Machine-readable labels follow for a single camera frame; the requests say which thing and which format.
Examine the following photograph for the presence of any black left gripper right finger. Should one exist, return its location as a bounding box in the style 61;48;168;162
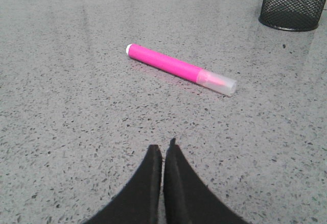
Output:
163;138;246;223

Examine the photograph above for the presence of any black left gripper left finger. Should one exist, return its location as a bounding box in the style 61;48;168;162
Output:
86;144;162;224

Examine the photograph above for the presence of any black mesh pen cup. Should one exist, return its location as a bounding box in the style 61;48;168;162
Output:
259;0;326;32

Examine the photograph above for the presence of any pink marker pen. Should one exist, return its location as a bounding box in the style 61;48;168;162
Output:
126;43;237;96

